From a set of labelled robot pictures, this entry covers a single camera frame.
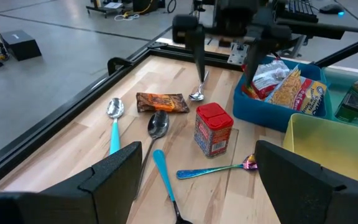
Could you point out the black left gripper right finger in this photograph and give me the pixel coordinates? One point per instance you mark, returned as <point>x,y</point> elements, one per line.
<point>306,199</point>

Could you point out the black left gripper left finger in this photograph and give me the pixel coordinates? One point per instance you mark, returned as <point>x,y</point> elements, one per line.
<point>73,202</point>

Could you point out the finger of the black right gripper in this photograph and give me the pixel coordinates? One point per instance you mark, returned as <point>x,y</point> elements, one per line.
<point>199,53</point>
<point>256,59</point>

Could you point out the silver red snack packet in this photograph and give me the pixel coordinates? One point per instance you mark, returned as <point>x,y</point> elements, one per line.
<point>270,77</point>

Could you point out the beef ramen noodle packet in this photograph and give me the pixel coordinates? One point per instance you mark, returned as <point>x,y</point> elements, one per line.
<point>294,90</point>

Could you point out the yellow translucent plastic bin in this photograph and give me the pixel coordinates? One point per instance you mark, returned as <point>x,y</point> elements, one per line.
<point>331,149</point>

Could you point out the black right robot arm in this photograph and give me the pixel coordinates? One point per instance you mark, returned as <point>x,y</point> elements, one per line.
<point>322,27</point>

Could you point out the plain silver spoon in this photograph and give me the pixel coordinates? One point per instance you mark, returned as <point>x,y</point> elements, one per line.
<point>196,96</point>

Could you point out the blue plastic bin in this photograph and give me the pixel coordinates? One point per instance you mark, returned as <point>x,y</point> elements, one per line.
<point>259,113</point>

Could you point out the orange brown candy wrapper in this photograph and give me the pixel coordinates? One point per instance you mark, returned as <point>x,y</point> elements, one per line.
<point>162,102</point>

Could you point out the black computer keyboard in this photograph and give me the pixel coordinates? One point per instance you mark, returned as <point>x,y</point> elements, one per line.
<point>301,9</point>

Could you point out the green translucent plastic bin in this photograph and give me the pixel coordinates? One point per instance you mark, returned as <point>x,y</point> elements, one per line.
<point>334,84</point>

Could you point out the all-black metal spoon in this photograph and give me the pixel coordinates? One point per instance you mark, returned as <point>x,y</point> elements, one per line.
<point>158,124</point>

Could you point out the black computer mouse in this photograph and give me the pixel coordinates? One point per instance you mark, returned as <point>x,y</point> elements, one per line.
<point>331,8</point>

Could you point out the low equipment cart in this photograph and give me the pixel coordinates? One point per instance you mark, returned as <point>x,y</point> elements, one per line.
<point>113,6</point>

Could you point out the iridescent rainbow spoon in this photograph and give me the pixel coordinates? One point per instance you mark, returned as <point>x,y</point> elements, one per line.
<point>204,171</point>

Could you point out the green-lid spice jar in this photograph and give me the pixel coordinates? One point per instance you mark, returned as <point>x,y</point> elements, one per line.
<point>357,96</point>

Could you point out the black box on floor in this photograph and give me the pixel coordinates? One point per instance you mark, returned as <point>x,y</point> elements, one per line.
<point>20,45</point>

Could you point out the black aluminium table frame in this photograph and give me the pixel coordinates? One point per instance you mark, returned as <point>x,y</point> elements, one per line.
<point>57,115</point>

